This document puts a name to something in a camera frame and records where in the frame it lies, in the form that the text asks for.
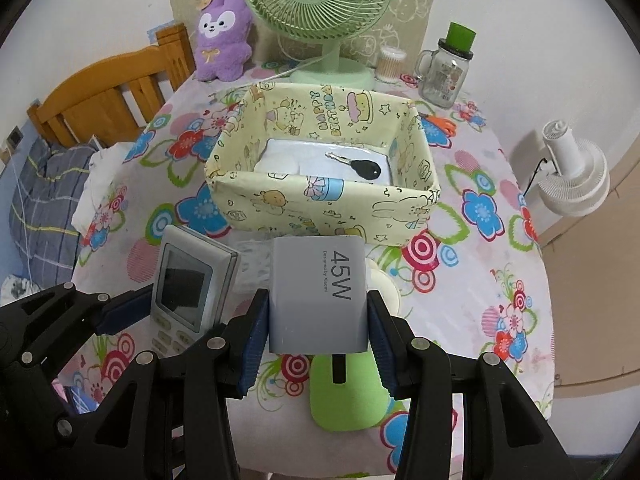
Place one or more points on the cotton swab container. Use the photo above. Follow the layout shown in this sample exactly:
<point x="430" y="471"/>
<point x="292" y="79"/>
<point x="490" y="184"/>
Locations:
<point x="389" y="63"/>

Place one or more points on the beige cartoon placemat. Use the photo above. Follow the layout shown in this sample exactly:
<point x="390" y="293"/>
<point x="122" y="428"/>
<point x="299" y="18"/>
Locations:
<point x="403" y="26"/>

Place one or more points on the white 45W charger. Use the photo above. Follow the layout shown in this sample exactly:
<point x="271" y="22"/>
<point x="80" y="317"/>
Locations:
<point x="318" y="295"/>

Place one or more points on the plaid blue bedding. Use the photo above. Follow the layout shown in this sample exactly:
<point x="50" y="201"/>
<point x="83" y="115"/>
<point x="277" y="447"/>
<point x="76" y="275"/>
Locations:
<point x="47" y="192"/>

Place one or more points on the glass mason jar mug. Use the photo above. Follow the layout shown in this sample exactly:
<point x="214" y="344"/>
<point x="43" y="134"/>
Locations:
<point x="441" y="73"/>

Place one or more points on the green desk fan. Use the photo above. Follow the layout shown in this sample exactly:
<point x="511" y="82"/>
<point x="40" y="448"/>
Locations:
<point x="327" y="23"/>

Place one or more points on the black car key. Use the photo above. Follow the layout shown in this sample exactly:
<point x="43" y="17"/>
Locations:
<point x="365" y="168"/>

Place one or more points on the purple plush toy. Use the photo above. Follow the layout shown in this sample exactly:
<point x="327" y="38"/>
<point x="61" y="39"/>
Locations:
<point x="222" y="47"/>

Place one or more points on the green cup on jar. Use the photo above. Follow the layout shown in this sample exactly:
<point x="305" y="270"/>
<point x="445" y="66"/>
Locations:
<point x="460" y="37"/>

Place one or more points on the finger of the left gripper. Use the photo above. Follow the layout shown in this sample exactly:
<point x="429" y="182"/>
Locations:
<point x="124" y="311"/>

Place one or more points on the clear plastic bag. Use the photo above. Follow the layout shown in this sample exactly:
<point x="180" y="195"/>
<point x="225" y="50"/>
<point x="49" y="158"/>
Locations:
<point x="254" y="266"/>

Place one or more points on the orange handled scissors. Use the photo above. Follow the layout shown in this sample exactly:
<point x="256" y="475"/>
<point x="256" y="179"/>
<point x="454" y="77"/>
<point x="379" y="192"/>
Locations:
<point x="433" y="123"/>

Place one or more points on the white round soap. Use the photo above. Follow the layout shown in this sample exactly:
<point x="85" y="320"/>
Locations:
<point x="277" y="163"/>

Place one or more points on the white floor fan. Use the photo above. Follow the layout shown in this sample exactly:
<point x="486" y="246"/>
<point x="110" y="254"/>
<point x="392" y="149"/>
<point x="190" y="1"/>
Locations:
<point x="570" y="174"/>

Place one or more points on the yellow cartoon fabric storage box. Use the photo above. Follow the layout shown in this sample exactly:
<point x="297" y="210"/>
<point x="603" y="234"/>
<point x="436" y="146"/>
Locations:
<point x="307" y="121"/>

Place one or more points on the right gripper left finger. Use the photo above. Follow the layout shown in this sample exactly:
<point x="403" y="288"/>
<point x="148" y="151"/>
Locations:
<point x="255" y="334"/>

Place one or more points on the wooden chair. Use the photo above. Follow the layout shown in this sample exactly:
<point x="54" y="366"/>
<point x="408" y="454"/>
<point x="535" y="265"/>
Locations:
<point x="91" y="103"/>

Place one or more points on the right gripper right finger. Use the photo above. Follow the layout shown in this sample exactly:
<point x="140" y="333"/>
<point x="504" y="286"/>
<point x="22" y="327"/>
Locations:
<point x="381" y="330"/>

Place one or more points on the white remote with screen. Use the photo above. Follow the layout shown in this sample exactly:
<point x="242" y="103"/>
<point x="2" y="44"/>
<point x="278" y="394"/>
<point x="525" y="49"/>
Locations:
<point x="190" y="288"/>

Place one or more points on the green rounded case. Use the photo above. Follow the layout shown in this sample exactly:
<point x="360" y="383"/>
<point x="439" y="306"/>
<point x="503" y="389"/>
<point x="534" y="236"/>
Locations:
<point x="346" y="393"/>

